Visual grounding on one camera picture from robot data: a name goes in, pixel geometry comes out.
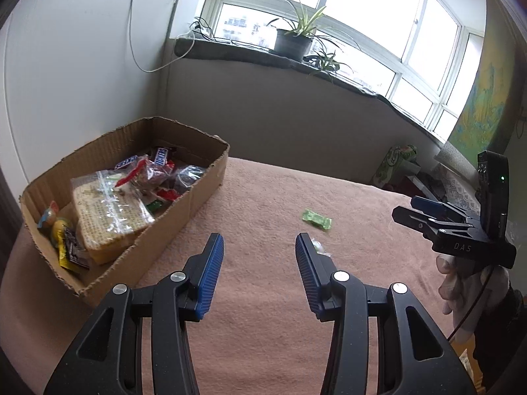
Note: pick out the green candy packet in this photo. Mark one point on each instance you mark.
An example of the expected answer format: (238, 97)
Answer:
(154, 205)

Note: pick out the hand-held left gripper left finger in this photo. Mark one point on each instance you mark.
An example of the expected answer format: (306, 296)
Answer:
(210, 271)

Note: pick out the cardboard box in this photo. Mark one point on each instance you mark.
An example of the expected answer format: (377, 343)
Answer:
(193, 210)

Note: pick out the person's right hand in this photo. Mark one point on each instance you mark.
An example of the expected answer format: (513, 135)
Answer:
(465, 296)

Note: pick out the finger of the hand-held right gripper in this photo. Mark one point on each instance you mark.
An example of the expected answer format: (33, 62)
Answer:
(411, 219)
(428, 206)

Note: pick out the person's right forearm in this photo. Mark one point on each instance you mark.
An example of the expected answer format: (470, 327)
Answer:
(500, 337)

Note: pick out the light green candy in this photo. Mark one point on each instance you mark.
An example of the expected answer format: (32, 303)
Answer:
(317, 219)

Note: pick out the small trailing plant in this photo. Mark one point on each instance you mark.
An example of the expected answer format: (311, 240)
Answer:
(325, 61)

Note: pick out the red candy packet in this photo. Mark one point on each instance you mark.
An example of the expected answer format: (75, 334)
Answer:
(169, 194)

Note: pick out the white window frame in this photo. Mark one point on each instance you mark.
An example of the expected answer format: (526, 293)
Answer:
(325, 12)

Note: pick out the green printed bag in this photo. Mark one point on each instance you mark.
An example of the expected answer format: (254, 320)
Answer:
(393, 162)

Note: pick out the wall poster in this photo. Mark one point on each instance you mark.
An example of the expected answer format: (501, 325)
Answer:
(479, 111)

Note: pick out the potted spider plant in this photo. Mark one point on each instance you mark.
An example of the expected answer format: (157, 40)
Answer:
(292, 43)

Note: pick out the yellow black sachet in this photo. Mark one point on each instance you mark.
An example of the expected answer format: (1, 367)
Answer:
(72, 253)

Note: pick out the white patterned box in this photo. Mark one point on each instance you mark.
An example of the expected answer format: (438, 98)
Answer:
(457, 173)

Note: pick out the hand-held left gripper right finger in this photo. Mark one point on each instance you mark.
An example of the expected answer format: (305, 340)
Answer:
(308, 275)

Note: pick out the clear-wrapped dark plum candy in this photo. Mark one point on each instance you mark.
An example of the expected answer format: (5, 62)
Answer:
(155, 175)

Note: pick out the orange blue wrapped candy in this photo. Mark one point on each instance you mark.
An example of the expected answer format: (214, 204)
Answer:
(46, 214)

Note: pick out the clear candy wrapper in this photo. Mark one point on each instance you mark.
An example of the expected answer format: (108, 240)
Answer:
(319, 247)

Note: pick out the small dark chocolate bar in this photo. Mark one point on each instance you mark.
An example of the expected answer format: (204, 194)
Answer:
(125, 162)

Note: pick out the clear-wrapped wafer pack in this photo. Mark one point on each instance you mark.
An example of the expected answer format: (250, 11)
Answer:
(109, 218)

